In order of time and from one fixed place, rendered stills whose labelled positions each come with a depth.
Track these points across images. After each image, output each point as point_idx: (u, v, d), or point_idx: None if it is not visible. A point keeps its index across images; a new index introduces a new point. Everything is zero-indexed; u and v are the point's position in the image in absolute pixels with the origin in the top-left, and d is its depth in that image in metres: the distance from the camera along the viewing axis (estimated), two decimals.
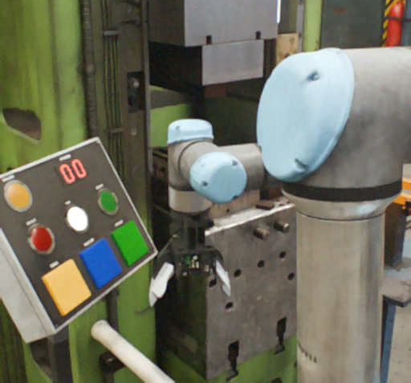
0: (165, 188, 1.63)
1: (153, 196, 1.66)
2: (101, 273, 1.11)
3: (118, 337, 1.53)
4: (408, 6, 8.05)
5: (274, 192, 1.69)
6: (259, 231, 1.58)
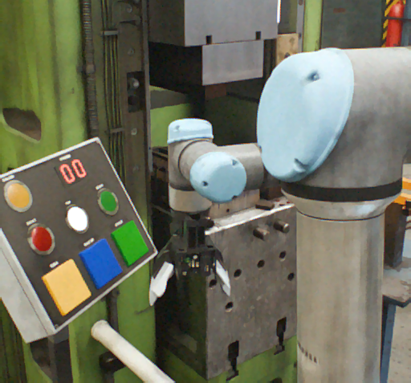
0: (165, 188, 1.63)
1: (153, 196, 1.66)
2: (101, 273, 1.11)
3: (118, 337, 1.53)
4: (408, 6, 8.05)
5: (274, 192, 1.69)
6: (259, 231, 1.58)
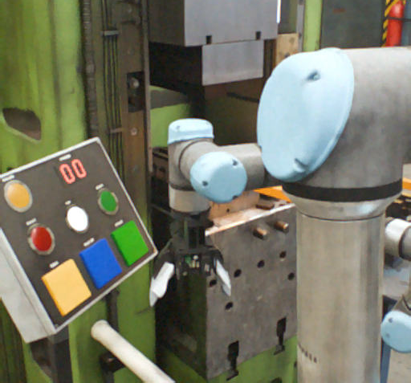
0: (165, 188, 1.63)
1: (153, 196, 1.66)
2: (101, 273, 1.11)
3: (118, 337, 1.53)
4: (408, 6, 8.05)
5: None
6: (259, 231, 1.58)
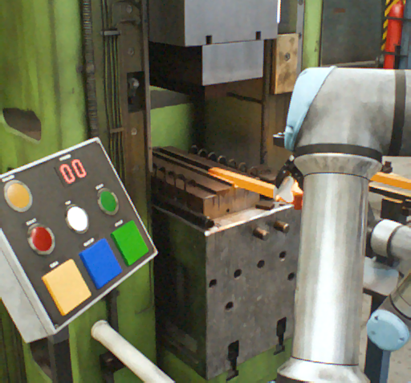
0: (165, 188, 1.63)
1: (153, 196, 1.66)
2: (101, 273, 1.11)
3: (118, 337, 1.53)
4: (408, 6, 8.05)
5: None
6: (259, 231, 1.58)
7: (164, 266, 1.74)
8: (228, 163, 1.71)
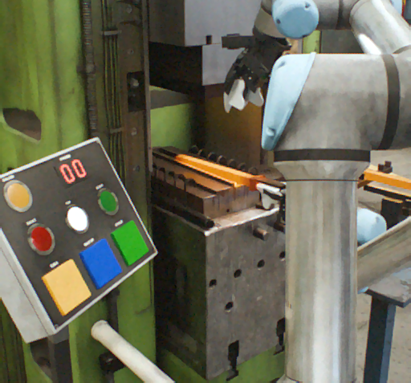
0: (165, 188, 1.63)
1: (153, 196, 1.66)
2: (101, 273, 1.11)
3: (118, 337, 1.53)
4: (408, 6, 8.05)
5: None
6: (259, 231, 1.58)
7: (164, 266, 1.74)
8: (228, 163, 1.71)
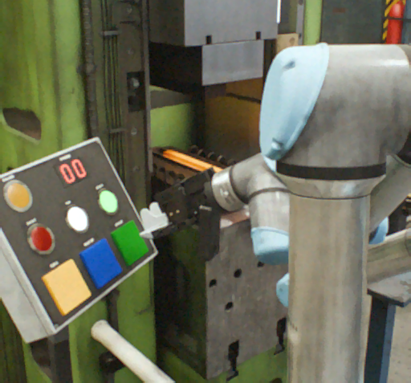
0: (165, 188, 1.63)
1: (153, 196, 1.66)
2: (101, 273, 1.11)
3: (118, 337, 1.53)
4: (408, 6, 8.05)
5: None
6: None
7: (164, 266, 1.74)
8: (228, 163, 1.71)
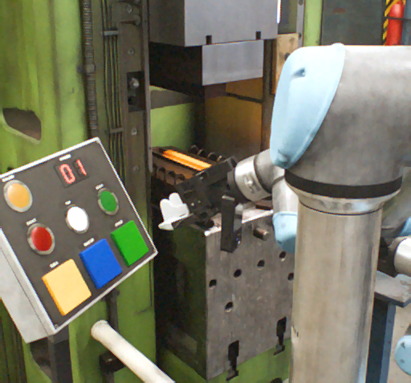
0: (165, 188, 1.63)
1: (153, 196, 1.66)
2: (101, 273, 1.11)
3: (118, 337, 1.53)
4: (408, 6, 8.05)
5: None
6: (259, 231, 1.58)
7: (164, 266, 1.74)
8: None
